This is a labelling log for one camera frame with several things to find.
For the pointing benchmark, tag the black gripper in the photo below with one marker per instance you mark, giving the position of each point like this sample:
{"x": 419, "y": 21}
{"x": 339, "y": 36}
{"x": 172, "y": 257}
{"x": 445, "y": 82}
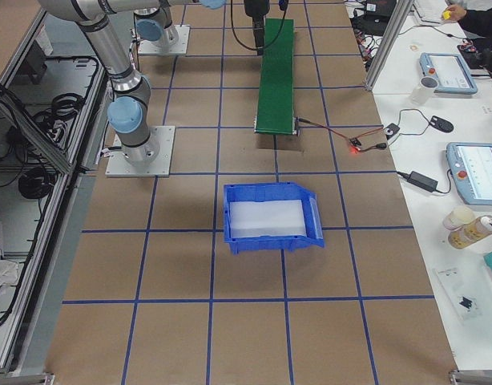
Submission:
{"x": 254, "y": 10}

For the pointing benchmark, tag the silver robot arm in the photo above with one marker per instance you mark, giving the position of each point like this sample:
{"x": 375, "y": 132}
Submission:
{"x": 127, "y": 114}
{"x": 156, "y": 26}

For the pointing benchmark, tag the green conveyor belt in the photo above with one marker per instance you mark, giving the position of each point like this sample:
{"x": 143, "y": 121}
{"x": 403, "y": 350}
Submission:
{"x": 275, "y": 109}

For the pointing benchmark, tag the small controller board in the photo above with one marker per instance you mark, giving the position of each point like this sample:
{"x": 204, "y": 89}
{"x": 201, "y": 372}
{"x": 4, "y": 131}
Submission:
{"x": 355, "y": 145}

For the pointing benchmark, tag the white mug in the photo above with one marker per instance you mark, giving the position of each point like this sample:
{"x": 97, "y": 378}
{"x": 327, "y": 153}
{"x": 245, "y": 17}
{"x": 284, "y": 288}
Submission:
{"x": 424, "y": 90}

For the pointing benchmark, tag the blue plastic bin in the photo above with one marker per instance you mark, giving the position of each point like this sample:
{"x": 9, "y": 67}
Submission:
{"x": 276, "y": 191}

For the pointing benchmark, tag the white foam sheet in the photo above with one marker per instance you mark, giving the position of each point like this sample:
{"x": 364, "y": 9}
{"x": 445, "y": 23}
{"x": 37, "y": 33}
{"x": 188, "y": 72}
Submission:
{"x": 267, "y": 218}

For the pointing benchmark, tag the far teach pendant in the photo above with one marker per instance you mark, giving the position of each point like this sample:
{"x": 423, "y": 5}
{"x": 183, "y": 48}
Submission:
{"x": 450, "y": 71}

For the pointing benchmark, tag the teach pendant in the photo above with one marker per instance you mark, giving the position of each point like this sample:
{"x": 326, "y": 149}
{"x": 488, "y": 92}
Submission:
{"x": 450, "y": 71}
{"x": 471, "y": 167}

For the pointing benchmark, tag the black computer mouse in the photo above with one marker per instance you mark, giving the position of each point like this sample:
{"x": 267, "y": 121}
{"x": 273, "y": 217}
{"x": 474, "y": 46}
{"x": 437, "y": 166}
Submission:
{"x": 441, "y": 124}

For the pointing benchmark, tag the black power adapter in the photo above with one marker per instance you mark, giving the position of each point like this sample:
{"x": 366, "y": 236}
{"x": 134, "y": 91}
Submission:
{"x": 424, "y": 182}

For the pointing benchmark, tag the near teach pendant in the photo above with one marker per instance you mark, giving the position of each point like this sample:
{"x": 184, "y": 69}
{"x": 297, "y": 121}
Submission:
{"x": 471, "y": 167}

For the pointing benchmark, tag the plastic cup with lid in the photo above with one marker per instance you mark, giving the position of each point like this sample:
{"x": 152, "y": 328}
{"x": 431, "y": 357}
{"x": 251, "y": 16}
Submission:
{"x": 459, "y": 216}

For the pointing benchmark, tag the beverage can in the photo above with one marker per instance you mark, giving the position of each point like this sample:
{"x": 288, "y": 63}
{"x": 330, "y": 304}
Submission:
{"x": 471, "y": 233}

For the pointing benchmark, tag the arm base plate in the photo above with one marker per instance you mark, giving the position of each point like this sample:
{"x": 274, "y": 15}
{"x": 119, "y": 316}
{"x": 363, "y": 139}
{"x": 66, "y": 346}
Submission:
{"x": 146, "y": 48}
{"x": 151, "y": 159}

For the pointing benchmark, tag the aluminium frame post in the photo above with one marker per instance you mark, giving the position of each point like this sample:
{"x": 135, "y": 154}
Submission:
{"x": 393, "y": 29}

